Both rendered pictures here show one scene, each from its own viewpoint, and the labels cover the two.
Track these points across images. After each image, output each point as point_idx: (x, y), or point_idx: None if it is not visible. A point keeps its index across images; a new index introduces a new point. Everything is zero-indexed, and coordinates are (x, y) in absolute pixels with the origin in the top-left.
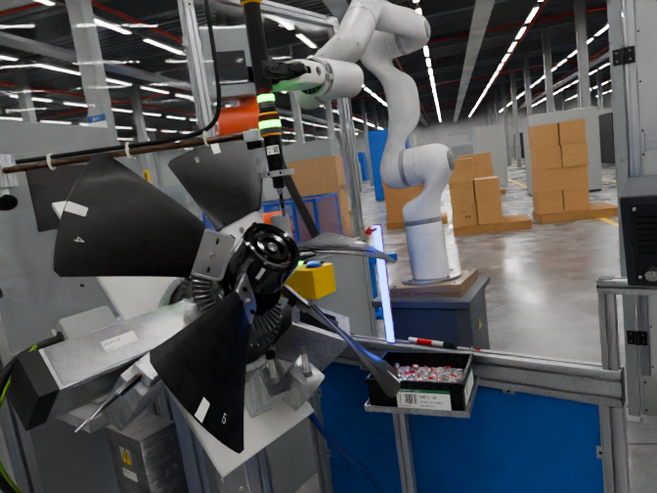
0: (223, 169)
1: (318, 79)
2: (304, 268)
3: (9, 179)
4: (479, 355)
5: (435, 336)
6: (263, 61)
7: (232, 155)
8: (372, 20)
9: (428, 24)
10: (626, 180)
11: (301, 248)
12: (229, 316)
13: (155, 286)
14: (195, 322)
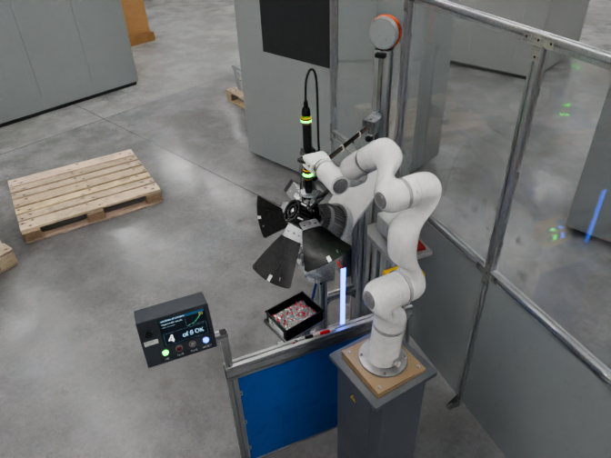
0: None
1: (308, 170)
2: (395, 270)
3: (369, 131)
4: (289, 341)
5: None
6: (300, 148)
7: None
8: (354, 163)
9: (379, 198)
10: (205, 301)
11: (316, 229)
12: (275, 210)
13: (344, 201)
14: (266, 201)
